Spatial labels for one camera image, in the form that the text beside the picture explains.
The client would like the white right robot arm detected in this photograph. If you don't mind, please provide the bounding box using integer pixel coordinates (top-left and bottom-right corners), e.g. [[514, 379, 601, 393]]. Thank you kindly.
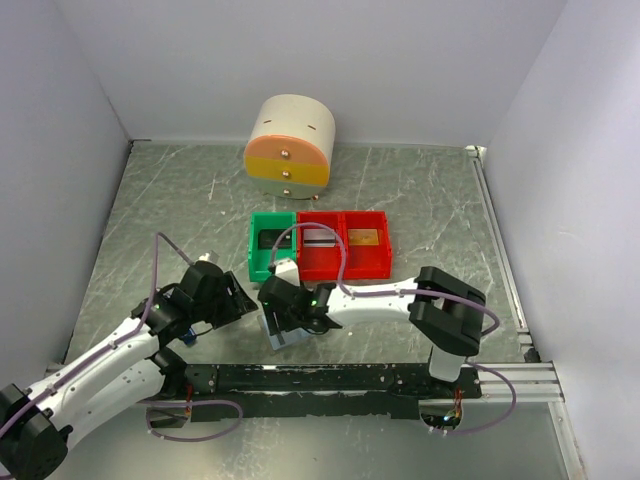
[[258, 267, 488, 398]]

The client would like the aluminium rail frame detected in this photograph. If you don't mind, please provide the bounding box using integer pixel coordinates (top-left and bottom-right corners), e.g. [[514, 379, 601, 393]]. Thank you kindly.
[[39, 144, 566, 406]]

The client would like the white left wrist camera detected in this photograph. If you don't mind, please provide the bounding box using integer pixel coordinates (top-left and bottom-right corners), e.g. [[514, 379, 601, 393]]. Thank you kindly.
[[198, 250, 219, 264]]

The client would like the round three-drawer cabinet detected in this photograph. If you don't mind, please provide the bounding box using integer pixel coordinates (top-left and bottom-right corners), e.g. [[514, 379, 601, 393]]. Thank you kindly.
[[244, 94, 336, 200]]

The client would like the white card with black stripe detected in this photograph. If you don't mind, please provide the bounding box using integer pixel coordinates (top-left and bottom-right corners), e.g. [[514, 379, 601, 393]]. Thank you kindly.
[[302, 228, 336, 248]]

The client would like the red double plastic bin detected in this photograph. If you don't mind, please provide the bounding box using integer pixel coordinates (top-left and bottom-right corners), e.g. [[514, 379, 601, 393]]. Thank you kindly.
[[297, 211, 393, 282]]

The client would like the blue card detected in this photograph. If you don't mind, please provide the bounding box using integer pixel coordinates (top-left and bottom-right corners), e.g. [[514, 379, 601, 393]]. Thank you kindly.
[[180, 330, 197, 346]]

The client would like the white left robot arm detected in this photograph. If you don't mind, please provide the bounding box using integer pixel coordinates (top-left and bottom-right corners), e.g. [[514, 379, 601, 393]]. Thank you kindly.
[[1, 260, 258, 479]]

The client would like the orange gold card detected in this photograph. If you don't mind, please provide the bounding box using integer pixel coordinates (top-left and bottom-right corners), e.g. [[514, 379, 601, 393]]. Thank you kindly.
[[347, 228, 380, 247]]

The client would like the grey card holder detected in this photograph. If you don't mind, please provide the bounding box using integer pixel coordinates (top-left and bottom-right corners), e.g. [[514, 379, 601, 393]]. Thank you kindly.
[[259, 315, 311, 351]]

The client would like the black card in green bin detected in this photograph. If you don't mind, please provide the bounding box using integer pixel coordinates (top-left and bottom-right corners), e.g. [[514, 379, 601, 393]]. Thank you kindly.
[[257, 229, 292, 250]]

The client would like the green plastic bin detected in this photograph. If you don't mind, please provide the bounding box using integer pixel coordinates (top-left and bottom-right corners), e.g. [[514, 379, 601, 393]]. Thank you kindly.
[[248, 212, 297, 283]]

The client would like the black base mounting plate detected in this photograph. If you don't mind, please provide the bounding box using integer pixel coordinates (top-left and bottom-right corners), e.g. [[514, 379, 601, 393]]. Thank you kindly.
[[176, 363, 481, 420]]

